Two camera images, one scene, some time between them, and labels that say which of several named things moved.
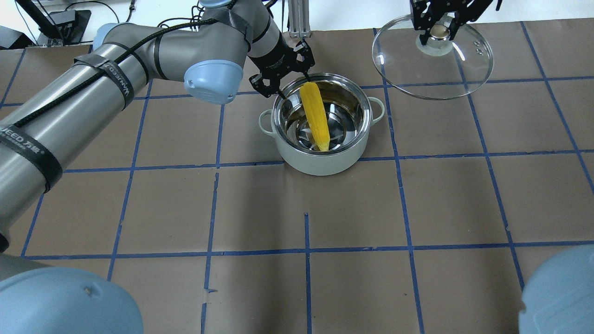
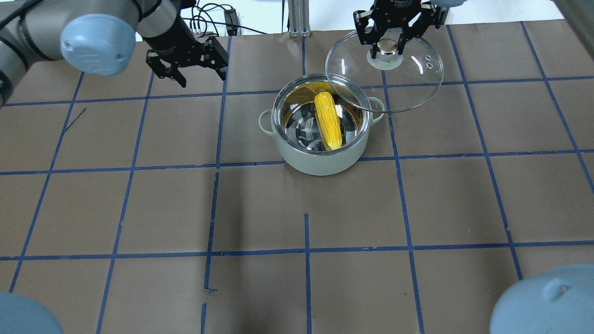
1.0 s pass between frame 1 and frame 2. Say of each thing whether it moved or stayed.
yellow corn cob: moved
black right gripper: moved
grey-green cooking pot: stayed
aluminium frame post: stayed
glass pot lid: moved
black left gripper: moved
